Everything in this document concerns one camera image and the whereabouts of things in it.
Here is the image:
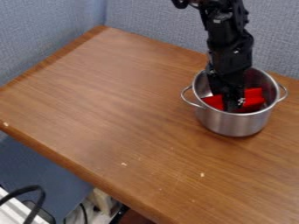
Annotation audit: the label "stainless steel pot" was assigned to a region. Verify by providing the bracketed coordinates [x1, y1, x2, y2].
[182, 68, 289, 137]

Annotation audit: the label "black and white chair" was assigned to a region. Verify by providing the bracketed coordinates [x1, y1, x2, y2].
[0, 185, 56, 224]

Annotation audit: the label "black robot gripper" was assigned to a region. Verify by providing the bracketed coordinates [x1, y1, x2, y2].
[206, 30, 255, 112]

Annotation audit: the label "white items under table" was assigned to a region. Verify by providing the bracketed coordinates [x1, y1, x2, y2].
[63, 188, 127, 224]

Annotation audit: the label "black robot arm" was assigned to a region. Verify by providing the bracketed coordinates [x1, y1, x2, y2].
[173, 0, 255, 112]

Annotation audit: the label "red rectangular block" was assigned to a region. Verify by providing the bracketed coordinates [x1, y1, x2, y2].
[202, 87, 267, 113]

